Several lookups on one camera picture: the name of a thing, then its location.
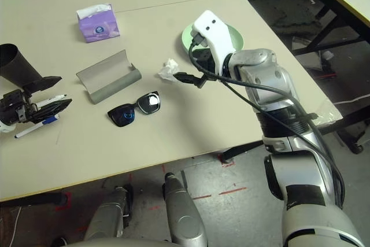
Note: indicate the white marker black cap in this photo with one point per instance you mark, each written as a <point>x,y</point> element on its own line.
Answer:
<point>53,99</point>

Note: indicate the white tissue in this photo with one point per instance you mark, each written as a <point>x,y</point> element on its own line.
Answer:
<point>167,69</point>

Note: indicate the grey robot torso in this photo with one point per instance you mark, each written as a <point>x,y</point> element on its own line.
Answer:
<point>115,244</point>

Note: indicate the silver robot leg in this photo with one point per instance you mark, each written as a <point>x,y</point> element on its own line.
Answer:
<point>185,218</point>
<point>107,221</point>

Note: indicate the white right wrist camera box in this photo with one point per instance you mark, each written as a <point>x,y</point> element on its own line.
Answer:
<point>214,30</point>

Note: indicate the purple tissue box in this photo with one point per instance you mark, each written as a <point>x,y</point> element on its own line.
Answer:
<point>98,30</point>

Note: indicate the small white floor object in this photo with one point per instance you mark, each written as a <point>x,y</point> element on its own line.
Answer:
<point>326,55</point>

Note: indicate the light green plate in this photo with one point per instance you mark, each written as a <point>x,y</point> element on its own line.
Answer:
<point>237,40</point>

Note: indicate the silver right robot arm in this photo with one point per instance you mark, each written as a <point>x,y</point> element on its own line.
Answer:
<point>295,171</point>

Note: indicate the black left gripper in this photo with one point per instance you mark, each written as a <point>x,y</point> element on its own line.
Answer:
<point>17,106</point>

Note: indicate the silver robot right leg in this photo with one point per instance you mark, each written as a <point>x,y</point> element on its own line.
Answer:
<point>185,218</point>

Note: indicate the black white sneaker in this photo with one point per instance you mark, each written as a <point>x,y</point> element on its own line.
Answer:
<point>59,242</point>

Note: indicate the silver robot left leg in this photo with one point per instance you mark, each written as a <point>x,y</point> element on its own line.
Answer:
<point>107,221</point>

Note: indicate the black table leg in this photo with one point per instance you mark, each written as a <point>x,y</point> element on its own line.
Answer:
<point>29,199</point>
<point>240,150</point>

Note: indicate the black sunglasses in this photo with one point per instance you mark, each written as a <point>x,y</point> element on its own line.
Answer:
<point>124,115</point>

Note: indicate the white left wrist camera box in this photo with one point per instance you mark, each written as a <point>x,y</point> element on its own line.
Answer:
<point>4,128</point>

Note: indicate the white marker blue cap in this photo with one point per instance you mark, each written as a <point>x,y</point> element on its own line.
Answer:
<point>29,131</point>

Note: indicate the clear plastic sheet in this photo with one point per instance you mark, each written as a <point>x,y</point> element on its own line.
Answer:
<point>329,115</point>

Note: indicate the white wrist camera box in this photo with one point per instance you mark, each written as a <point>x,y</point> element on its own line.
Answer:
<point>4,128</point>
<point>214,30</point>

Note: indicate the grey glasses case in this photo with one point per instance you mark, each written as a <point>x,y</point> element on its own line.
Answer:
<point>107,70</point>

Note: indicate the black plastic cup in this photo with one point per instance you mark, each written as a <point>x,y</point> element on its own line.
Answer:
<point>20,67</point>

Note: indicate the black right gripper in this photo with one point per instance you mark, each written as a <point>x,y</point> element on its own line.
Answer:
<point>205,56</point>

